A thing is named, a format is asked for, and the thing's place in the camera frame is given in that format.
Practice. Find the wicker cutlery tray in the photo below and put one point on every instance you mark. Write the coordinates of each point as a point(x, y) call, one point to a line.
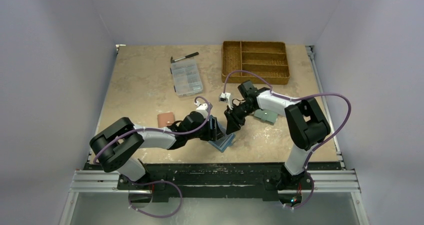
point(267, 59)

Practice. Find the clear plastic screw organizer box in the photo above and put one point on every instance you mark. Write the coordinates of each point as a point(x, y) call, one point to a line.
point(186, 77)

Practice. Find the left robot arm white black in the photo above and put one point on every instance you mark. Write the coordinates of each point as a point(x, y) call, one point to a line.
point(115, 145)

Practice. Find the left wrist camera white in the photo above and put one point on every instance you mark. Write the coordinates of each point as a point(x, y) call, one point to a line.
point(204, 109)

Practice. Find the aluminium frame rail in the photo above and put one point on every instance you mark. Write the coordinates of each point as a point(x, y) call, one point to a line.
point(344, 181)

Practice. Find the blue leather card holder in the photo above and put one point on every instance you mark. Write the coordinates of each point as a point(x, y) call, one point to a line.
point(223, 143)

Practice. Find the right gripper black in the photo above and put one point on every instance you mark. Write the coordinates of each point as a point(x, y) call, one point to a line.
point(235, 112)

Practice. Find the pink leather card holder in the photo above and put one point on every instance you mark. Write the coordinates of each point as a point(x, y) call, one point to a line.
point(165, 119)

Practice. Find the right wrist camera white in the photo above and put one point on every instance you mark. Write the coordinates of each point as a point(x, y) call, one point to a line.
point(225, 97)

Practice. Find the teal green card holder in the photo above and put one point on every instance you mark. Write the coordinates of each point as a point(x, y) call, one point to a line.
point(266, 116)

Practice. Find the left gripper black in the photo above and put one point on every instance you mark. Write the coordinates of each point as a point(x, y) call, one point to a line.
point(211, 128)

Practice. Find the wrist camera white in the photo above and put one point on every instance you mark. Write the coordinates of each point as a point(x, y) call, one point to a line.
point(204, 109)
point(225, 97)

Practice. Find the claw hammer black handle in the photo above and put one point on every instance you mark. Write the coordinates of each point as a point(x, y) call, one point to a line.
point(172, 60)

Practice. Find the black metal base rail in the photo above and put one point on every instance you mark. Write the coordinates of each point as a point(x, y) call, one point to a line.
point(225, 180)

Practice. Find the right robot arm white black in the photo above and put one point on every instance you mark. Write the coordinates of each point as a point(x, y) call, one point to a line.
point(307, 125)

